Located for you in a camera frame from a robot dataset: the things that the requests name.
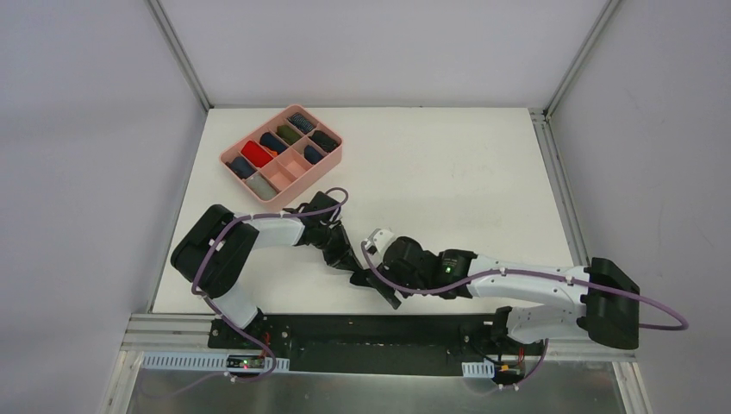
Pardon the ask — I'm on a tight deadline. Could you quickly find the purple cable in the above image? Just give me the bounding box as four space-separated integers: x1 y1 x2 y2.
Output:
360 241 690 394
191 187 349 385

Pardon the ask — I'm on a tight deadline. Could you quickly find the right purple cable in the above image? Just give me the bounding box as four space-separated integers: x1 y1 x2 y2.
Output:
360 241 690 394

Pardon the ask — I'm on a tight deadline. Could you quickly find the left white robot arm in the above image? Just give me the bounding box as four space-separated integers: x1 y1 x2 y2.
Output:
170 187 362 349

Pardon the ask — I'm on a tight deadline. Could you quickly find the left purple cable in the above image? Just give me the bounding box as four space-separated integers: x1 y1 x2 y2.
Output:
191 187 349 385

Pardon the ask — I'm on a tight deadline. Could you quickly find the dark blue rolled underwear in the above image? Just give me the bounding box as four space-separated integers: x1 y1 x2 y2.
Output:
228 157 256 180

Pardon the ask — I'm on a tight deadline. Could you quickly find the red rolled underwear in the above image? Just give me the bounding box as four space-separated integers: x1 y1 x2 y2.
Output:
240 141 274 168

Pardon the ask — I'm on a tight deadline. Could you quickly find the grey underwear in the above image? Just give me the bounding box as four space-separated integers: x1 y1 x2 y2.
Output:
245 172 278 201

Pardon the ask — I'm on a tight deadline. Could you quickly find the striped rolled underwear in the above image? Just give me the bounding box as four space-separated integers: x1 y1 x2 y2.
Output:
287 112 316 135

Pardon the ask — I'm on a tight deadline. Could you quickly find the aluminium frame rail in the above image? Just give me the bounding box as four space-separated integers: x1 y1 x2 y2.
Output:
122 314 214 351

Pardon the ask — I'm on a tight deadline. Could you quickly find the black rolled underwear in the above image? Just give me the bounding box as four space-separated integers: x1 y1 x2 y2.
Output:
310 130 340 154

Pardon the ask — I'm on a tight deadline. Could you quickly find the pink divided organizer tray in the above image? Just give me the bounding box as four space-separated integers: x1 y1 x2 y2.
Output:
219 104 344 212

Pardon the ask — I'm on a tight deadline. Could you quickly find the olive rolled underwear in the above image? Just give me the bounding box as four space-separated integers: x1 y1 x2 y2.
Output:
276 125 302 146

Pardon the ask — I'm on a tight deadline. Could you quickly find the black underwear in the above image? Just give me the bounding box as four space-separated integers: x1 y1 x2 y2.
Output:
349 269 373 288
310 130 340 154

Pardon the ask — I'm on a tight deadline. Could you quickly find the small navy rolled underwear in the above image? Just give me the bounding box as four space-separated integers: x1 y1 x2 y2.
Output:
303 145 323 165

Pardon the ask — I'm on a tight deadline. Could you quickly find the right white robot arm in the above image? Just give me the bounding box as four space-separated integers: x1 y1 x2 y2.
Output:
360 229 640 354

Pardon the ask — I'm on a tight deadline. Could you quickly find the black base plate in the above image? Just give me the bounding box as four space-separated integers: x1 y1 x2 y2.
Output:
208 314 545 376

